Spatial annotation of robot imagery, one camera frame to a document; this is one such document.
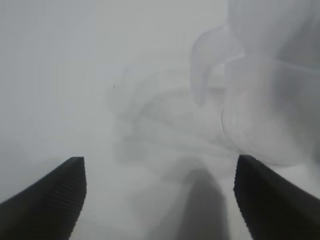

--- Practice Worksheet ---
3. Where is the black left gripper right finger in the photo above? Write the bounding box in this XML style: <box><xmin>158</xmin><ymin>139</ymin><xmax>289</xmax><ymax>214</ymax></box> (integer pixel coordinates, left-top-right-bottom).
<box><xmin>233</xmin><ymin>154</ymin><xmax>320</xmax><ymax>240</ymax></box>

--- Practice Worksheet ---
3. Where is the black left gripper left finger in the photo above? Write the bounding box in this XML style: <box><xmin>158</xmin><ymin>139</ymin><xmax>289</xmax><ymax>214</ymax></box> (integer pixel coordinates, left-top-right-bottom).
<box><xmin>0</xmin><ymin>156</ymin><xmax>88</xmax><ymax>240</ymax></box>

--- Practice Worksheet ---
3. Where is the clear plastic measuring cup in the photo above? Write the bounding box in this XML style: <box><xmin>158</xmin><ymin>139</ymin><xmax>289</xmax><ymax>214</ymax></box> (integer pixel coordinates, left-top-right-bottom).
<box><xmin>188</xmin><ymin>0</ymin><xmax>320</xmax><ymax>168</ymax></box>

